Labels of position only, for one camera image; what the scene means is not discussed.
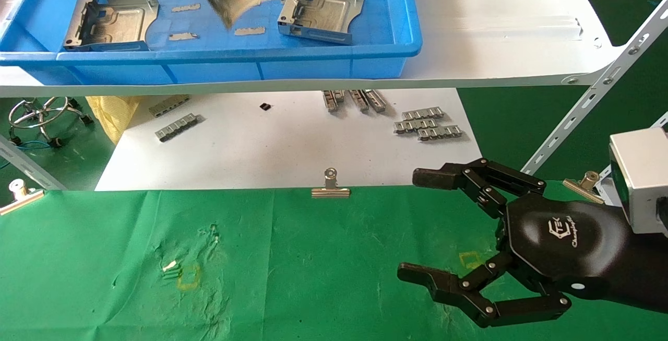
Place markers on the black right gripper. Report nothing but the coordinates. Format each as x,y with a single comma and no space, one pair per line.
569,242

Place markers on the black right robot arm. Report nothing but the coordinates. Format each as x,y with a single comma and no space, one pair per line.
647,268

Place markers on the small flat metal strip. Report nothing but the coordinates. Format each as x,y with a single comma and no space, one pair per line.
183,36
250,31
186,8

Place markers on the grey metal connector strip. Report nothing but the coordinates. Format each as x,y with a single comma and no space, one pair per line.
440,132
415,126
359,100
332,101
177,127
422,114
169,106
377,101

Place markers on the silver binder clip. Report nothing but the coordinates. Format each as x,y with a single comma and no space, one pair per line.
331,191

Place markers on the green table cloth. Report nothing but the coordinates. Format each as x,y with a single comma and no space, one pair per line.
313,278

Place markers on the brass binder clip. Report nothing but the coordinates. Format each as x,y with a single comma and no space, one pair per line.
584,187
21,201

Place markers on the yellow plastic bag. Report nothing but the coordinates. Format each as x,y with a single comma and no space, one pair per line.
112,116

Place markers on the small black part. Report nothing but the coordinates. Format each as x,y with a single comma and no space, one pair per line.
265,106

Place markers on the blue plastic tray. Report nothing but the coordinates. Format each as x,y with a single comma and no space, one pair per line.
313,64

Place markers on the white flat board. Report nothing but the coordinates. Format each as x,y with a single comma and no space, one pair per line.
287,142

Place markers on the chrome stool base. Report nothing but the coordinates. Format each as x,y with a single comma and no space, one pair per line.
42,121

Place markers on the white shelf board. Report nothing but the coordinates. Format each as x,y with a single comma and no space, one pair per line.
496,27

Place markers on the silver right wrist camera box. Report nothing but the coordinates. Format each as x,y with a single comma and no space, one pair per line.
644,174

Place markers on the grey metal frame bar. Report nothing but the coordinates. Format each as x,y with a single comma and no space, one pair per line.
31,168

